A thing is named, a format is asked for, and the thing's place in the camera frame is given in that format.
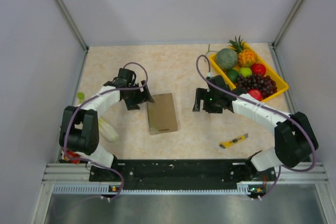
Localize light green lime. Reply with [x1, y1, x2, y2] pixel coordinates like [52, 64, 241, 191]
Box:
[238, 67, 253, 78]

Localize pineapple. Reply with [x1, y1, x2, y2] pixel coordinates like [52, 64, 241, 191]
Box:
[229, 36, 258, 67]

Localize dark green lime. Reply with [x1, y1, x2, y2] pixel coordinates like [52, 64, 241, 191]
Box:
[227, 69, 239, 83]

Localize green melon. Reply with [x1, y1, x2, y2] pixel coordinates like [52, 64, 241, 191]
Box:
[215, 48, 238, 71]

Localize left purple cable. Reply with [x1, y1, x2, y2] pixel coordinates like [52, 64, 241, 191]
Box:
[62, 62, 149, 200]

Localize yellow utility knife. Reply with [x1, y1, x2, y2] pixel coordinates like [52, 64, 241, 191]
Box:
[219, 133, 248, 149]

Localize brown cardboard express box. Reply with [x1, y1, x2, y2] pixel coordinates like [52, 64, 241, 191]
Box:
[146, 93, 178, 135]

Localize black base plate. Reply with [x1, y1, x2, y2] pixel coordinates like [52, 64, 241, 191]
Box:
[89, 159, 276, 190]

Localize red apple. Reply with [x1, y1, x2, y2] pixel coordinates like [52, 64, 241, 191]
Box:
[248, 89, 263, 101]
[250, 63, 267, 76]

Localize red apple front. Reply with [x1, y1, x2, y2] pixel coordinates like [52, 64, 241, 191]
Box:
[248, 89, 263, 101]

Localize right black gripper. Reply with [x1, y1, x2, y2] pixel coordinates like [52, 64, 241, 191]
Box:
[193, 88, 222, 113]

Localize red lychee bunch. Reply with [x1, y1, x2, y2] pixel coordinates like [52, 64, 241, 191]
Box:
[61, 148, 81, 164]

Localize purple cable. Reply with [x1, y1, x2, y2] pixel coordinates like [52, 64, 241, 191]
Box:
[196, 55, 318, 200]
[62, 62, 149, 200]

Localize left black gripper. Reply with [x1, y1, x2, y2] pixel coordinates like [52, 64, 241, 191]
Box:
[124, 80, 153, 110]

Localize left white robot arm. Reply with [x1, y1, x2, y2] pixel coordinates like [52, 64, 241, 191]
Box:
[59, 68, 154, 180]

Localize white slotted cable duct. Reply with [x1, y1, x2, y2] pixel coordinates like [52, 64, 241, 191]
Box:
[52, 184, 256, 195]

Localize green celery stalk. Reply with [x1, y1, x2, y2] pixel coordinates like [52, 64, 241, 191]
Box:
[77, 92, 119, 142]

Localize purple grape bunch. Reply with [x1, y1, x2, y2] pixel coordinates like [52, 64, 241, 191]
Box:
[236, 74, 278, 99]

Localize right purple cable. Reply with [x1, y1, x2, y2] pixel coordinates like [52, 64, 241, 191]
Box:
[196, 55, 318, 200]

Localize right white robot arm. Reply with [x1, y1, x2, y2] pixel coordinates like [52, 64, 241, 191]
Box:
[193, 76, 319, 180]

